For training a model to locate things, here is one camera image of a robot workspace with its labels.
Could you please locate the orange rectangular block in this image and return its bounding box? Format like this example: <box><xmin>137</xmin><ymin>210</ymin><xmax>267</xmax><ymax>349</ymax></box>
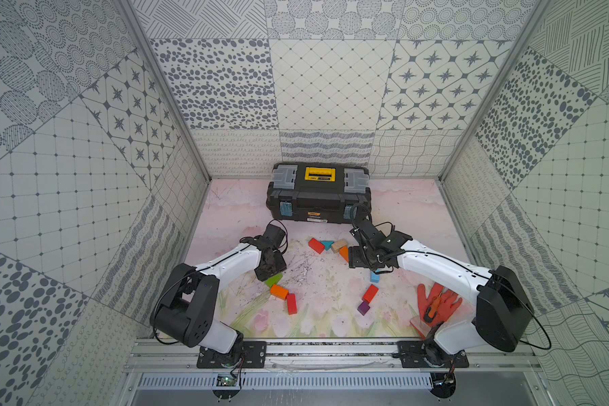
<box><xmin>338</xmin><ymin>246</ymin><xmax>349</xmax><ymax>262</ymax></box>

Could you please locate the natural wood rectangular block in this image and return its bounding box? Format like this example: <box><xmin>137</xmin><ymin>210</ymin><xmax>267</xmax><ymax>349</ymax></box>
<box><xmin>331</xmin><ymin>240</ymin><xmax>348</xmax><ymax>253</ymax></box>

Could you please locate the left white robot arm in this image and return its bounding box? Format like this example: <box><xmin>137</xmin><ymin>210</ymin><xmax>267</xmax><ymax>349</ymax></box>
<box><xmin>150</xmin><ymin>220</ymin><xmax>288</xmax><ymax>365</ymax></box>

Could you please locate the orange handled tool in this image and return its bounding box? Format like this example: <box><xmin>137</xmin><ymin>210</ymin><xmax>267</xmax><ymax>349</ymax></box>
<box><xmin>422</xmin><ymin>295</ymin><xmax>443</xmax><ymax>326</ymax></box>

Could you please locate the dark red rectangular block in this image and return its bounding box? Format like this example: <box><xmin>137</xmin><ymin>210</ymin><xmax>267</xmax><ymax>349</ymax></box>
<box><xmin>286</xmin><ymin>294</ymin><xmax>298</xmax><ymax>315</ymax></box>

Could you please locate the purple cube block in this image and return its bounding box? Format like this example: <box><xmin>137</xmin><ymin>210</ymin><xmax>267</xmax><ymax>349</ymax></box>
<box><xmin>357</xmin><ymin>301</ymin><xmax>370</xmax><ymax>316</ymax></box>

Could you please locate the teal triangular block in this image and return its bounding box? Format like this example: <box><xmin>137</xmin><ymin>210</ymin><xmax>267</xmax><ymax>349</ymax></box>
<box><xmin>321</xmin><ymin>240</ymin><xmax>334</xmax><ymax>250</ymax></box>

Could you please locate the aluminium front rail frame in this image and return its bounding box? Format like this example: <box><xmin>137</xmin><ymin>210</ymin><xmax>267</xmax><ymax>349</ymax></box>
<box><xmin>125</xmin><ymin>338</ymin><xmax>541</xmax><ymax>373</ymax></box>

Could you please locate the red block lower right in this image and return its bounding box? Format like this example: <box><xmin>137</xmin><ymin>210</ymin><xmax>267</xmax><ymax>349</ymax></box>
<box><xmin>362</xmin><ymin>284</ymin><xmax>379</xmax><ymax>304</ymax></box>

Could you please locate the green rectangular block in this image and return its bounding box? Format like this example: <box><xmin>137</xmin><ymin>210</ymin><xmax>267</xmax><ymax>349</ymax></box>
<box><xmin>265</xmin><ymin>273</ymin><xmax>284</xmax><ymax>289</ymax></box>

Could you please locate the orange block near green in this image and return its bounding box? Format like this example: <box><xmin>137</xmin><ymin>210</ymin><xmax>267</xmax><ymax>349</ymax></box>
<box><xmin>270</xmin><ymin>284</ymin><xmax>289</xmax><ymax>300</ymax></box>

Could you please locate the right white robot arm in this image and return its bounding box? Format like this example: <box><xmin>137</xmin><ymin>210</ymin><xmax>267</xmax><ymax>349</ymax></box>
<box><xmin>348</xmin><ymin>218</ymin><xmax>534</xmax><ymax>365</ymax></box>

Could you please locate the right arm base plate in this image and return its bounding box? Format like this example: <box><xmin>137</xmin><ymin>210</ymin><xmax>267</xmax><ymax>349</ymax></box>
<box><xmin>392</xmin><ymin>340</ymin><xmax>470</xmax><ymax>368</ymax></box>

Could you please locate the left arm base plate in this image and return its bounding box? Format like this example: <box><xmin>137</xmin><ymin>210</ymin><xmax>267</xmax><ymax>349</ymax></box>
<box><xmin>197</xmin><ymin>340</ymin><xmax>267</xmax><ymax>369</ymax></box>

